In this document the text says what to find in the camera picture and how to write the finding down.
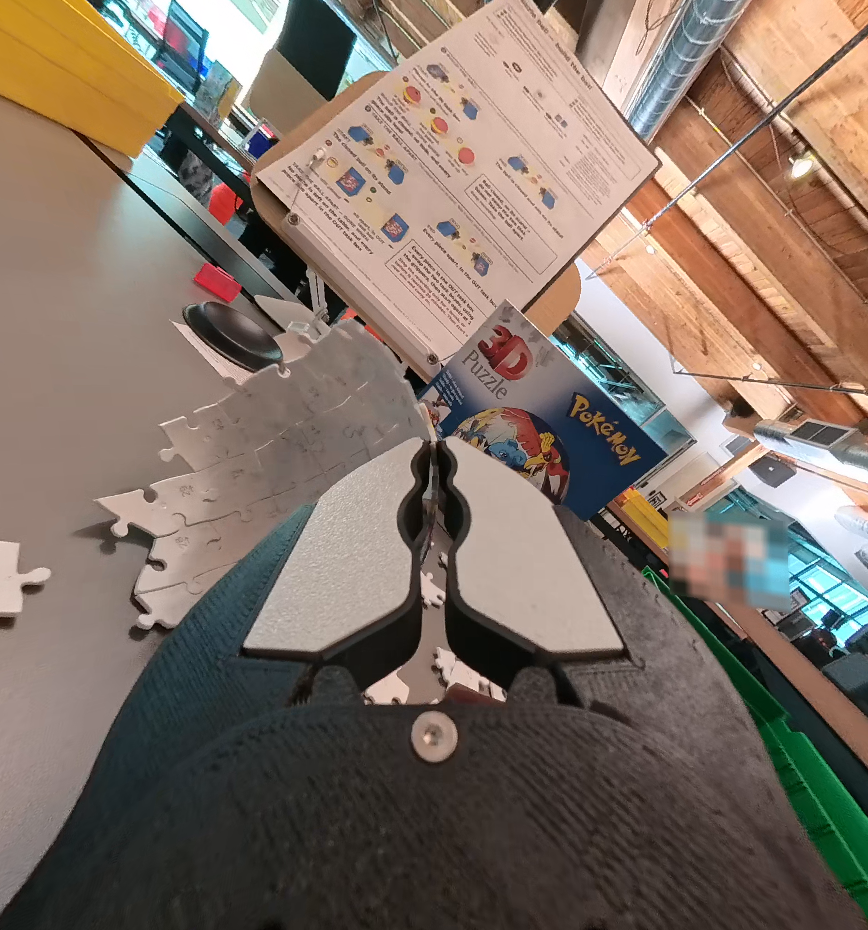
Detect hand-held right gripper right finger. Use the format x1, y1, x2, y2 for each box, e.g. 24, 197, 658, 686
437, 436, 627, 666

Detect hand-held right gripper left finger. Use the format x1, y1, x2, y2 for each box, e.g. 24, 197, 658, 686
240, 436, 435, 662

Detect partly built puzzle ball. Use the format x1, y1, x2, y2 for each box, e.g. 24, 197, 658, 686
96, 320, 442, 630

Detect pile of white puzzle pieces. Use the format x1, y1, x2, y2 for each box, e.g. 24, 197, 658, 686
365, 552, 508, 706

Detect blue puzzle box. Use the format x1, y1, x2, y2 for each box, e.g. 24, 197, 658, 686
416, 299, 669, 523

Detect paper puzzle leaflet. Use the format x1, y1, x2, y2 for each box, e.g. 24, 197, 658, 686
171, 320, 261, 386

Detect black round ball stand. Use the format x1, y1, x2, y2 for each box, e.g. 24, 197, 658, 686
182, 301, 284, 372

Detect yellow parts bins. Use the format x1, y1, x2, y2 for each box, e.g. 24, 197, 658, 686
619, 488, 671, 560

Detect wooden workbench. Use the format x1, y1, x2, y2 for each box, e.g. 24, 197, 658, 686
608, 501, 868, 778

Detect red plastic object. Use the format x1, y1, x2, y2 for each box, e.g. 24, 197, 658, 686
194, 263, 241, 300

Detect dark desk hatch panel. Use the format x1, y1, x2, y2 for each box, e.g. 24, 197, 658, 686
125, 149, 297, 299

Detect red rounded object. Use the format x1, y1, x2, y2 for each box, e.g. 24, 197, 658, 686
209, 182, 249, 226

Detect green plastic bin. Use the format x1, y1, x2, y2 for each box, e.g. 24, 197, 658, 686
641, 567, 868, 930

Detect laminated instruction sheet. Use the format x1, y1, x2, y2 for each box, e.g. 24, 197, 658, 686
258, 0, 660, 364

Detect brown cardboard panel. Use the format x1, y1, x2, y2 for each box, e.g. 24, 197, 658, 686
248, 47, 329, 117

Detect black display panel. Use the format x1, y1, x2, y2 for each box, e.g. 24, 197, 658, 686
274, 0, 358, 103

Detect black mesh office chair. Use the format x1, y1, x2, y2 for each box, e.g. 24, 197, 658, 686
154, 0, 210, 95

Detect yellow plastic bin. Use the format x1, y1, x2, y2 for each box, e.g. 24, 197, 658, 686
0, 0, 186, 157

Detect black wall speaker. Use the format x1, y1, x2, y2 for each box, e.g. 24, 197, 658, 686
750, 454, 798, 489

